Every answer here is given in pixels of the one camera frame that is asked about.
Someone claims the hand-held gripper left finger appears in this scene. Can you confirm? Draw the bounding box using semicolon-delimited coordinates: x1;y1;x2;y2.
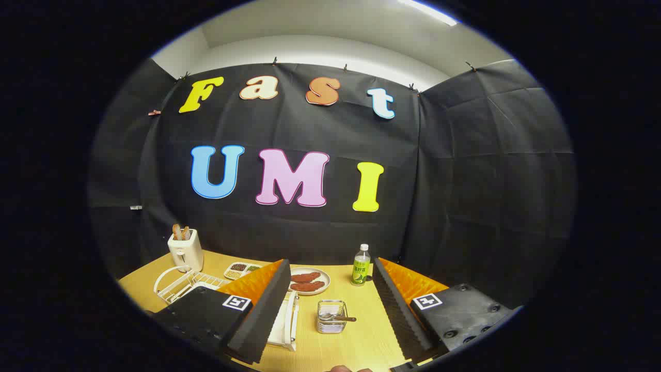
146;259;292;365

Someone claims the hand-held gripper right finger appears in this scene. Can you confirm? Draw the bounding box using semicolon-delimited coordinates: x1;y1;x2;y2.
372;257;522;362

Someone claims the white wire dish rack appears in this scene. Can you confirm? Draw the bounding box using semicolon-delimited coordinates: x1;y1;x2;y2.
154;265;300;352

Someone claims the metal wire basket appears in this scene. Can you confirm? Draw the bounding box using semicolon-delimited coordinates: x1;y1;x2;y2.
317;300;348;334

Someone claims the white round sausage plate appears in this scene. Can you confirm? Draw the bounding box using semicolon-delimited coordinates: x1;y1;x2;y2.
288;267;331;296

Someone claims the white compartment seasoning tray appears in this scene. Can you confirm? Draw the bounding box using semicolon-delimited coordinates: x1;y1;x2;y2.
224;262;263;280

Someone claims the green label drink bottle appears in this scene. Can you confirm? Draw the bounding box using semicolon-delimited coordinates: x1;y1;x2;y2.
351;244;371;286

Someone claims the white toaster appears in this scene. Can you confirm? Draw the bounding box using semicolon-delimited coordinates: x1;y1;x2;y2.
167;229;204;273

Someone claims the black backdrop cloth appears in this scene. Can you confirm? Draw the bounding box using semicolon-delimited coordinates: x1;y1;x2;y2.
88;58;576;311

